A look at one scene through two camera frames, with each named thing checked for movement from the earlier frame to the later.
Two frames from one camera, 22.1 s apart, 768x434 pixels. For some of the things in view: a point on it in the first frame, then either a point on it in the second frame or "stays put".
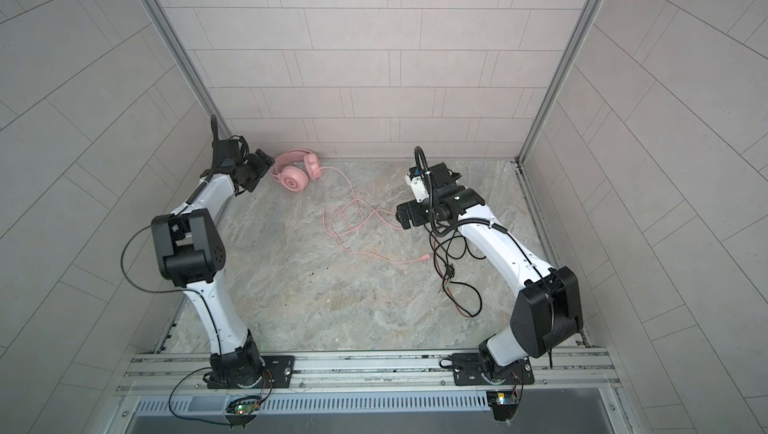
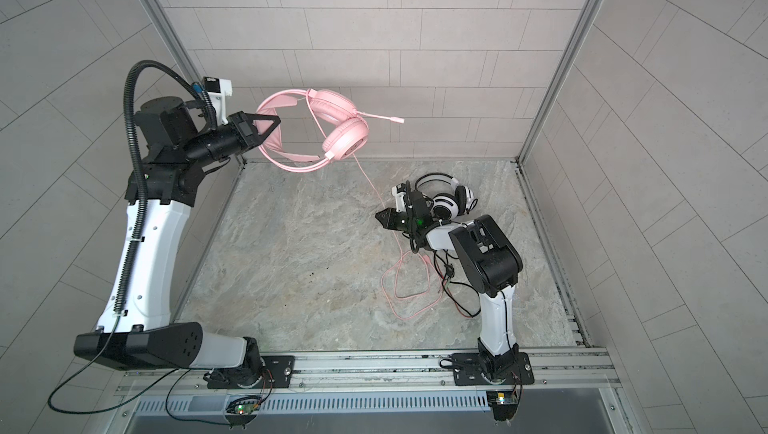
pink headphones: (294, 168) → (345, 130)
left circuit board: (245, 405) stays put
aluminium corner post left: (166, 27) stays put
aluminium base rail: (572, 374) stays put
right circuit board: (503, 403) stays put
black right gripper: (416, 218) → (391, 221)
